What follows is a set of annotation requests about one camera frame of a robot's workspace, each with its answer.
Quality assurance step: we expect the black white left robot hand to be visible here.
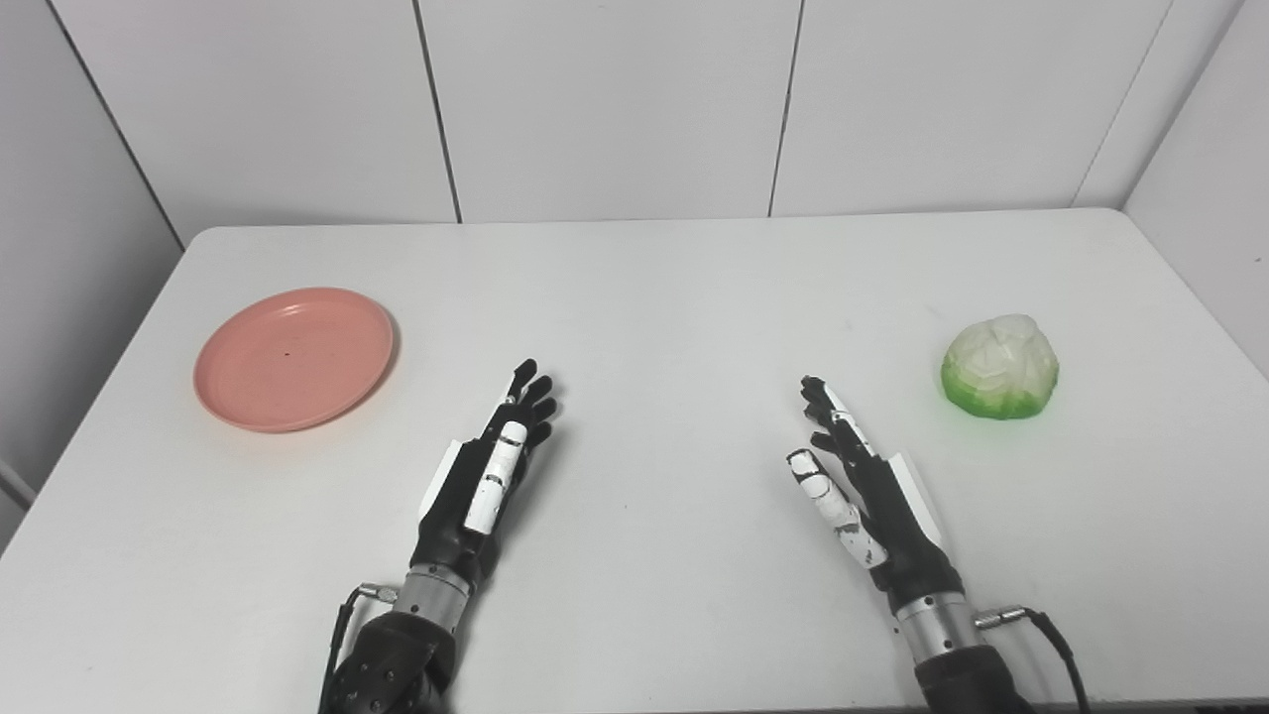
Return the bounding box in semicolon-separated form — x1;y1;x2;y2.
410;358;559;593

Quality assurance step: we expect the green white toy cabbage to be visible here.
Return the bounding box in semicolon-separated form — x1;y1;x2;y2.
940;314;1060;420

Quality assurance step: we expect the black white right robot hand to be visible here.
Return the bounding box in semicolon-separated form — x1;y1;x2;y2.
786;375;967;617

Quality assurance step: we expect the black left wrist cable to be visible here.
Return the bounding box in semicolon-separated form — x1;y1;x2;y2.
317;583;401;714

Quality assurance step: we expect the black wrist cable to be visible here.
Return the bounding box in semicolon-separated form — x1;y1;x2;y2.
317;583;401;714
974;605;1094;714

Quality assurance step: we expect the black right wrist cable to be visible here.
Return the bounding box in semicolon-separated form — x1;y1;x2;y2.
974;605;1094;714

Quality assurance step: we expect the pink round plate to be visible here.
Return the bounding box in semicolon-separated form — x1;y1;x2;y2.
193;288;398;434

